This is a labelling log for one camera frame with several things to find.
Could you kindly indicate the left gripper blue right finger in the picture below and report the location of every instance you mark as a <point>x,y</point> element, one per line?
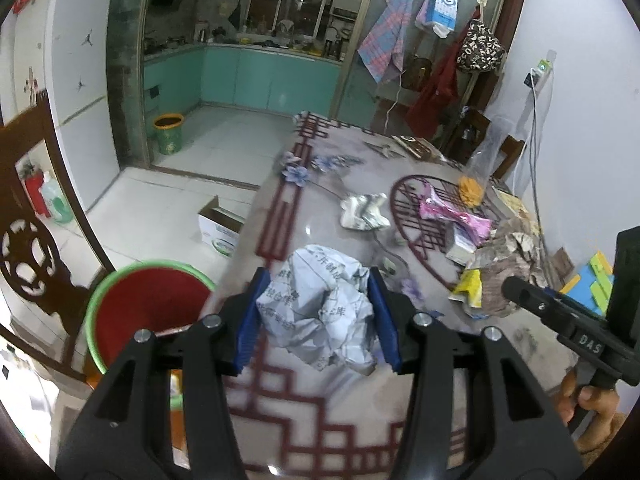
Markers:
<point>512,430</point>

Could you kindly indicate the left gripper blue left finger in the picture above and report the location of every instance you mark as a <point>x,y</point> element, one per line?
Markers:
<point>123,431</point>

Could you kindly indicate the yellow cardboard box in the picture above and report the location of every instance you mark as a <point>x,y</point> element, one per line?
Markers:
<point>469,289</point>

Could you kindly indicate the pink plastic wrapper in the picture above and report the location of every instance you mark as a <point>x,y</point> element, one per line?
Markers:
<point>432,207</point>

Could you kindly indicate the white printed paper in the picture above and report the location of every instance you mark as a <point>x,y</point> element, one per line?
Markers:
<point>317,308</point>

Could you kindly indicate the crushed white paper cup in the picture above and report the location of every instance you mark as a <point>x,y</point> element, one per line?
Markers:
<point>363,212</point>

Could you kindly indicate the white blue milk carton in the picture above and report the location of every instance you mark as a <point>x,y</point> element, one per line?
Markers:
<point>459,245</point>

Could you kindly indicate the green yellow trash bin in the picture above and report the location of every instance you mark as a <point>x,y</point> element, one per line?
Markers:
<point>168,131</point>

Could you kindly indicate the teal kitchen cabinets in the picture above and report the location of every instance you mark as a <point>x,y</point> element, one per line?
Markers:
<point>280,82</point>

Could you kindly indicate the person's right hand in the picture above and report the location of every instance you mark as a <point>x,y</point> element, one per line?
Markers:
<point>603,403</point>

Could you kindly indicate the blue plastic toy board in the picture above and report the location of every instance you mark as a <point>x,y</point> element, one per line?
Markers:
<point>592,285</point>

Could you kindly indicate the red green plastic basin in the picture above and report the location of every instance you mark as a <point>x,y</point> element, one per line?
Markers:
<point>158,295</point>

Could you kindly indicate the yellow booklet on table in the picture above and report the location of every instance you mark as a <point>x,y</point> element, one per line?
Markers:
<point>518,208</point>

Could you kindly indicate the carved dark wooden chair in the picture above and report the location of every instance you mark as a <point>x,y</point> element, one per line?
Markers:
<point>31,263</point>

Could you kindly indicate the clear bag with orange snacks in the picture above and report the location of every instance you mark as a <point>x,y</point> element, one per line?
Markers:
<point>472,184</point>

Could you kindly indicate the white cardboard box on floor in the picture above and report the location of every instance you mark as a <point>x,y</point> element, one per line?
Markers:
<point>220,228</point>

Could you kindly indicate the green detergent bottle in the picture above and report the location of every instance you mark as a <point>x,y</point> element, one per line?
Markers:
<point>55,200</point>

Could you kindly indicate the brown snack package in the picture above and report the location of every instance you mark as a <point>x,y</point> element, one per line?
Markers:
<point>418,148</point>

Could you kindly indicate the red fire extinguisher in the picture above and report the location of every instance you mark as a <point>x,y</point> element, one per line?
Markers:
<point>32,178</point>

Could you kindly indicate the red hanging garment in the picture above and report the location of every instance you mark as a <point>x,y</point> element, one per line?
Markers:
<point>440,91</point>

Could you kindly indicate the patterned hanging bag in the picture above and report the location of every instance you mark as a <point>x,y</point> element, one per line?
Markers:
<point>480,51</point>

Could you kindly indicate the brown hanging handbag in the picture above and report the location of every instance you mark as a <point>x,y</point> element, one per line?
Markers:
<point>417,73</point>

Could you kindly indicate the blue white hanging package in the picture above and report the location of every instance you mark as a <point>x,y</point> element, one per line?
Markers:
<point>439,16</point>

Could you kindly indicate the plaid hanging towel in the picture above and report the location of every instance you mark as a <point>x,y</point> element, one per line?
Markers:
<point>382,51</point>

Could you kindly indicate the white refrigerator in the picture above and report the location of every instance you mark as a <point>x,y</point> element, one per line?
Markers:
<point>59,46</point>

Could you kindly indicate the wooden chair at wall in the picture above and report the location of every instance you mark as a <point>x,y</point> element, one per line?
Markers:
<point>510,149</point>

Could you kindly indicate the wall charger plug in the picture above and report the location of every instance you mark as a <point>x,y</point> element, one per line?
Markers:
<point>538,75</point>

